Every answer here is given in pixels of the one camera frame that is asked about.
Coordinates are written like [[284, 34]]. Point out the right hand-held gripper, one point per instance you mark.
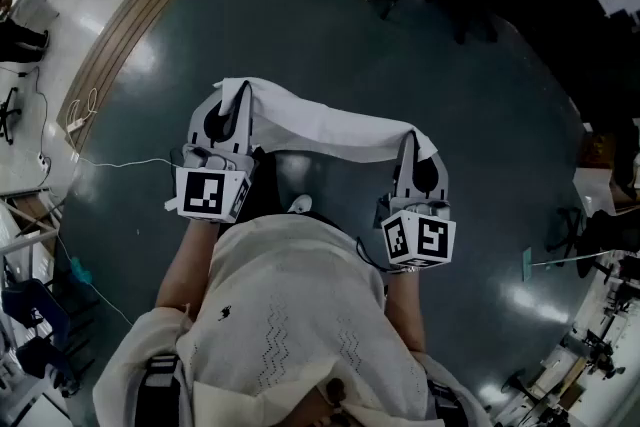
[[422, 237]]

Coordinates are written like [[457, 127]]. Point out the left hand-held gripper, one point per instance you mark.
[[202, 192]]

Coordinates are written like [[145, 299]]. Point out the white cloth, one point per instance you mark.
[[325, 127]]

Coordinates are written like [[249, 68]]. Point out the person's right forearm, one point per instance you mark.
[[406, 315]]

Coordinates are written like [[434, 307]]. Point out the person's left forearm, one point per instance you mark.
[[185, 265]]

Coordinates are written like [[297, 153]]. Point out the person's black trouser leg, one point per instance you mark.
[[267, 190]]

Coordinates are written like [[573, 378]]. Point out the person's white shoe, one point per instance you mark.
[[301, 204]]

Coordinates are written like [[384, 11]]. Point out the teal-headed mop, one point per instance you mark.
[[529, 264]]

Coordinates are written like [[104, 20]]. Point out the white power strip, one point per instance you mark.
[[75, 125]]

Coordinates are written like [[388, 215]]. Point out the black swivel chair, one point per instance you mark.
[[575, 235]]

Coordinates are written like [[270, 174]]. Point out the cardboard box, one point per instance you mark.
[[597, 187]]

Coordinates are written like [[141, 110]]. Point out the person's cream knit sweater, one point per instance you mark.
[[290, 315]]

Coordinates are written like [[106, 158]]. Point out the teal cloth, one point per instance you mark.
[[81, 270]]

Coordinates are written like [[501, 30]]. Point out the black office chair base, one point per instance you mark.
[[7, 115]]

